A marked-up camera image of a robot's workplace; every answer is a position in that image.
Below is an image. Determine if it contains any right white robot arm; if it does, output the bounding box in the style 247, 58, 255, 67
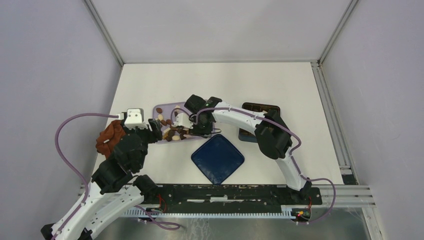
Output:
172, 94, 312, 204

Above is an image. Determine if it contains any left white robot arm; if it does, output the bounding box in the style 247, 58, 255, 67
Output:
40, 118, 162, 240

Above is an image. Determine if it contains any purple chocolate tray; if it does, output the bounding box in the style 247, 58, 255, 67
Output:
152, 102, 222, 144

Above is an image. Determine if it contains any blue tin chocolate box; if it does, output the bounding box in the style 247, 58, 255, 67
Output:
238, 102, 281, 143

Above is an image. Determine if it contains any blue tin lid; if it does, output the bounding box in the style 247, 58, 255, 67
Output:
190, 134, 245, 185

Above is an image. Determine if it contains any brown crumpled cloth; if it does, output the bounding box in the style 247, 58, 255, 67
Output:
95, 120, 126, 159

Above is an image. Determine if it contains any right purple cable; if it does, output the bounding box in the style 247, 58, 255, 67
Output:
170, 106, 337, 225

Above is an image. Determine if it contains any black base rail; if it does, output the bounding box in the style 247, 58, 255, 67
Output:
143, 184, 323, 214

